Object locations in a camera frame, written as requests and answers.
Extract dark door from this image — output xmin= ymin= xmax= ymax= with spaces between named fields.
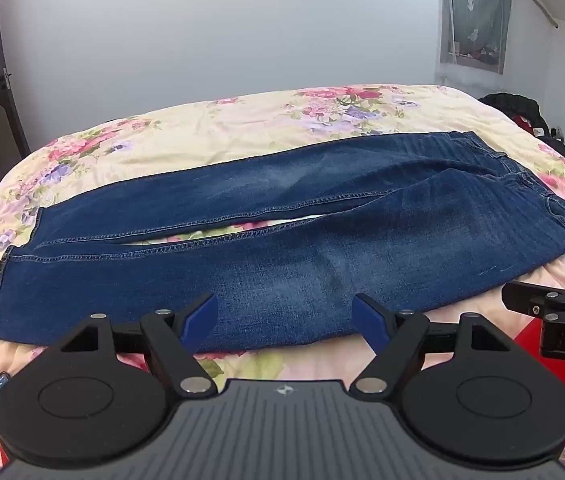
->
xmin=0 ymin=0 xmax=33 ymax=153

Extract black jacket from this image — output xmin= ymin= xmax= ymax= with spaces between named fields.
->
xmin=477 ymin=92 xmax=549 ymax=137

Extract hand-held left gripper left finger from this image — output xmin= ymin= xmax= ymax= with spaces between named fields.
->
xmin=50 ymin=292 xmax=219 ymax=397

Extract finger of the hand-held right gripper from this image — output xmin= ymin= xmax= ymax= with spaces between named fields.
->
xmin=501 ymin=282 xmax=565 ymax=322

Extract grey patterned window curtain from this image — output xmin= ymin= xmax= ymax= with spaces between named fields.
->
xmin=437 ymin=0 xmax=514 ymax=77

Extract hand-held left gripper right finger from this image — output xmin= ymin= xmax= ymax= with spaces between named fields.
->
xmin=350 ymin=293 xmax=519 ymax=395

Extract blue denim pants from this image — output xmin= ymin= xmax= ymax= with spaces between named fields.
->
xmin=0 ymin=131 xmax=565 ymax=353

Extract floral blanket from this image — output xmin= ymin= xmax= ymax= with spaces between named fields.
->
xmin=0 ymin=84 xmax=565 ymax=480

